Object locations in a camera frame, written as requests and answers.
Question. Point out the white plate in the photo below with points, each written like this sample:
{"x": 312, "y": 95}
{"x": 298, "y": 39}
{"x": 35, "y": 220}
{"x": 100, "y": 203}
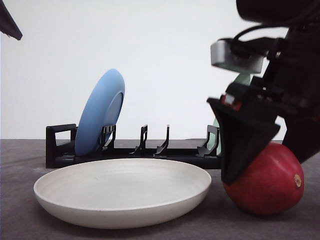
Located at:
{"x": 121, "y": 193}

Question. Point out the blue plate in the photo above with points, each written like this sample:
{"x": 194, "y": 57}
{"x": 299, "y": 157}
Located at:
{"x": 102, "y": 108}

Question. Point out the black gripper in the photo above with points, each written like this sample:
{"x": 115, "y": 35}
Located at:
{"x": 288, "y": 89}

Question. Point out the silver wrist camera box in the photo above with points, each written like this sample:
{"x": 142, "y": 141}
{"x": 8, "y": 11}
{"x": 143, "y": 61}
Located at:
{"x": 245, "y": 57}

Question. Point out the light green plate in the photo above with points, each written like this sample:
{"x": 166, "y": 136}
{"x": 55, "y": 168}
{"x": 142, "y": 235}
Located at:
{"x": 240, "y": 78}

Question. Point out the black camera cable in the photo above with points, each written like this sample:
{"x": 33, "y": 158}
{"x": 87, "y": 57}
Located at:
{"x": 265, "y": 40}

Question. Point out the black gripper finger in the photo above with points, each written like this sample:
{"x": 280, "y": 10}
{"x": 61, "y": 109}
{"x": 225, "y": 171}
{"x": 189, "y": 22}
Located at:
{"x": 7, "y": 23}
{"x": 241, "y": 137}

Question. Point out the black plastic dish rack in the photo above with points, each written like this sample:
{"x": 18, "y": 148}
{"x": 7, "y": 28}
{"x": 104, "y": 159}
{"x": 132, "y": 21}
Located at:
{"x": 60, "y": 147}

